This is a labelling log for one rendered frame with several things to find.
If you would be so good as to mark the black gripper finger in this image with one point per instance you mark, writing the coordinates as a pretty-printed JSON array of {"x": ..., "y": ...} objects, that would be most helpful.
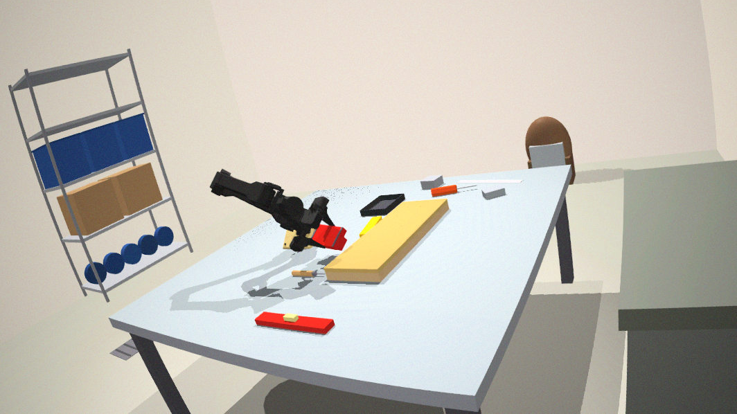
[
  {"x": 311, "y": 242},
  {"x": 326, "y": 218}
]

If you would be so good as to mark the awl with tan handle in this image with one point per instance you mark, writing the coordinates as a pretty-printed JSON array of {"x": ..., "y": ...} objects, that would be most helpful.
[{"x": 305, "y": 273}]

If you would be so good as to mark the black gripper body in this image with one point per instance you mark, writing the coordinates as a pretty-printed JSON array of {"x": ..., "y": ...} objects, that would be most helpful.
[{"x": 298, "y": 243}]

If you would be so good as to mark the orange hexagonal rod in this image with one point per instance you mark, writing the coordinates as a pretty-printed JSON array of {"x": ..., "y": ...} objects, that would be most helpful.
[{"x": 446, "y": 190}]

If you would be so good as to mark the red flat bar with yellow block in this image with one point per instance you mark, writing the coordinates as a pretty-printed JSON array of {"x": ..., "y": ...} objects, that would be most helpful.
[{"x": 294, "y": 322}]

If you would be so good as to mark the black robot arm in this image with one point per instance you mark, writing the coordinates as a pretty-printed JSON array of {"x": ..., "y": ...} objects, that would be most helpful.
[{"x": 261, "y": 195}]

